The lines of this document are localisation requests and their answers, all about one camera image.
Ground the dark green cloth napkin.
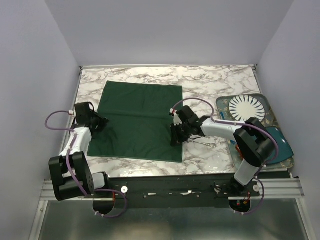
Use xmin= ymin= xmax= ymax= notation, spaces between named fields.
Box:
xmin=87 ymin=81 xmax=183 ymax=163

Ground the white blue striped plate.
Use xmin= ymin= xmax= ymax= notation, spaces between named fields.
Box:
xmin=228 ymin=95 xmax=266 ymax=122

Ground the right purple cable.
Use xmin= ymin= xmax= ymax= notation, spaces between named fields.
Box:
xmin=169 ymin=97 xmax=281 ymax=216

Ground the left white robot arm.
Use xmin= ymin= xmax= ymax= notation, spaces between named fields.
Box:
xmin=48 ymin=102 xmax=111 ymax=201

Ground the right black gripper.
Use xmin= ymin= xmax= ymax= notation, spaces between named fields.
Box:
xmin=169 ymin=121 xmax=191 ymax=146

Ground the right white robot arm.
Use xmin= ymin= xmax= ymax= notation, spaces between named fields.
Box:
xmin=169 ymin=106 xmax=279 ymax=196

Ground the silver metal fork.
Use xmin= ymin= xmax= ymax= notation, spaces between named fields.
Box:
xmin=188 ymin=139 xmax=217 ymax=149

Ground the teal oval dish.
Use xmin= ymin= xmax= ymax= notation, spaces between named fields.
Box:
xmin=266 ymin=126 xmax=294 ymax=166

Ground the green patterned serving tray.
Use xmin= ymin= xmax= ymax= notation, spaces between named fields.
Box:
xmin=216 ymin=93 xmax=294 ymax=171

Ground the orange black mug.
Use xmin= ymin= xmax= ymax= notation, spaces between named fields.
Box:
xmin=235 ymin=144 xmax=244 ymax=160

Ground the blue plastic utensil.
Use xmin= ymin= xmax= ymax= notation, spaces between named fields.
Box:
xmin=220 ymin=111 xmax=226 ymax=120

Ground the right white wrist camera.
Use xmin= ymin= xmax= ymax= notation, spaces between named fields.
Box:
xmin=169 ymin=108 xmax=183 ymax=126

